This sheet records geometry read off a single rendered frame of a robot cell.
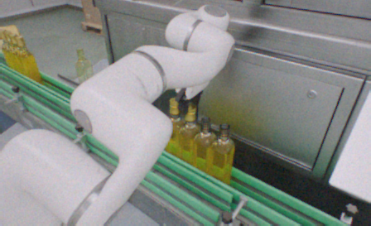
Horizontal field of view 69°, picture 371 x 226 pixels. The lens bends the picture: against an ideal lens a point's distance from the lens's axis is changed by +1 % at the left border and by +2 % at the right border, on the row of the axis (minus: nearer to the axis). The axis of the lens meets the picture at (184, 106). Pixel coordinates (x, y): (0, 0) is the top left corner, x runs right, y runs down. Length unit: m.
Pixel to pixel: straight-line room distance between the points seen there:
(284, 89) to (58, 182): 0.59
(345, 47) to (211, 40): 0.31
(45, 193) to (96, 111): 0.12
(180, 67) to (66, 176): 0.23
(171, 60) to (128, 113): 0.13
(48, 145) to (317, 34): 0.59
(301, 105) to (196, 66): 0.40
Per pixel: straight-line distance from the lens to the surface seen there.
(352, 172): 0.85
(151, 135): 0.34
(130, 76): 0.38
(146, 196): 0.93
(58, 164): 0.39
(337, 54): 0.71
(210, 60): 0.47
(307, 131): 0.81
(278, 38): 0.73
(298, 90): 0.76
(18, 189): 0.43
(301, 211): 0.87
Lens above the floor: 1.60
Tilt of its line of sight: 34 degrees down
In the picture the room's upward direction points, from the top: straight up
